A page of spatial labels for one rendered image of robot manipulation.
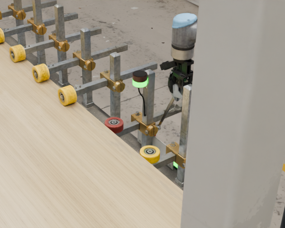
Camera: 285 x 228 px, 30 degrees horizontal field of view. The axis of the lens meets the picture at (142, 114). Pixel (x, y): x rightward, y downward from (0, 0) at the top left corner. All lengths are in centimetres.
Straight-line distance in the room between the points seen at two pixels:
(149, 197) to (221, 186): 156
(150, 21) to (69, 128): 338
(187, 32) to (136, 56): 278
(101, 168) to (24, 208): 33
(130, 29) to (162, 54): 61
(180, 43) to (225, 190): 173
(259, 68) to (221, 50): 2
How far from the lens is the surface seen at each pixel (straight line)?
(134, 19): 555
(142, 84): 216
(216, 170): 34
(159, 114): 240
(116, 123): 225
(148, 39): 512
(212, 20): 31
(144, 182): 196
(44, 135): 221
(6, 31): 299
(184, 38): 205
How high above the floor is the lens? 217
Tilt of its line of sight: 33 degrees down
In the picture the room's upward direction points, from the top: 2 degrees clockwise
